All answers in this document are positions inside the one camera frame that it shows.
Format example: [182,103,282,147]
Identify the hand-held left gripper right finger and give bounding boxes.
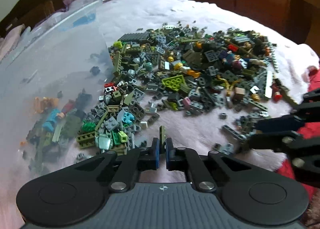
[165,137,252,192]

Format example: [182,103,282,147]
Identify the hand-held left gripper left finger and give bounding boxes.
[74,138,160,192]

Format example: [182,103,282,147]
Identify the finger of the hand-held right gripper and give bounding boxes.
[254,91,320,134]
[246,130,320,170]

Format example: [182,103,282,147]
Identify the olive green plate brick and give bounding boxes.
[159,125,167,155]

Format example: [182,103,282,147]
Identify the large pile of toy bricks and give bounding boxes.
[75,21,300,160]

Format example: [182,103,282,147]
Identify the small heap of toy bricks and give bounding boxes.
[20,89,93,169]

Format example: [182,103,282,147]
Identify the clear plastic storage bin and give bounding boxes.
[0,0,118,184]

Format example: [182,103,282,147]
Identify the red patterned quilt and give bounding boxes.
[271,67,320,229]

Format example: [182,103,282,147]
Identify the pink fleece blanket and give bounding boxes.
[0,0,320,187]

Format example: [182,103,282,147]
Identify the pink striped folded quilt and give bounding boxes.
[0,25,25,62]

